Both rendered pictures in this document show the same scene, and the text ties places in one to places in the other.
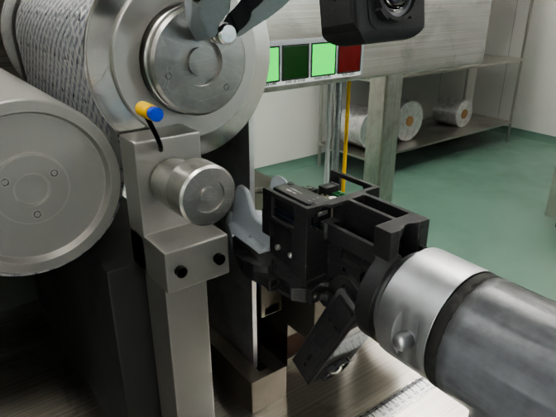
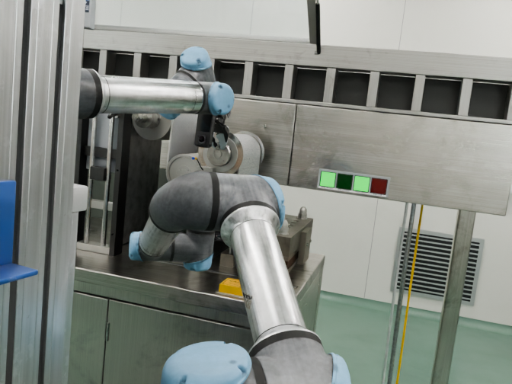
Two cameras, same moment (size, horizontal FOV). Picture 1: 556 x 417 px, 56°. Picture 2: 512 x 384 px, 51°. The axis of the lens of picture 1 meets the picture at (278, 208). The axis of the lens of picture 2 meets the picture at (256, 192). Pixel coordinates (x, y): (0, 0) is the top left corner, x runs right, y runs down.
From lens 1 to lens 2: 142 cm
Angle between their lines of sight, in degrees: 52
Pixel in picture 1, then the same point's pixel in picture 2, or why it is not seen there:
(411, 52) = (430, 194)
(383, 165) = (452, 273)
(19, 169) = (182, 168)
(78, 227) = not seen: hidden behind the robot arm
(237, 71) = (226, 158)
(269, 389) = (226, 260)
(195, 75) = (217, 156)
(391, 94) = (462, 228)
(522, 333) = not seen: hidden behind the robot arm
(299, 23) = (350, 165)
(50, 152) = (189, 166)
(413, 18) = (205, 143)
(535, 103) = not seen: outside the picture
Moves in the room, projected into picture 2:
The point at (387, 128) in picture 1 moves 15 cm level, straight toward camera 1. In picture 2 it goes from (457, 249) to (426, 249)
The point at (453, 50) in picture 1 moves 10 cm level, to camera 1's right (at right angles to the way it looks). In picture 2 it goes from (471, 201) to (499, 207)
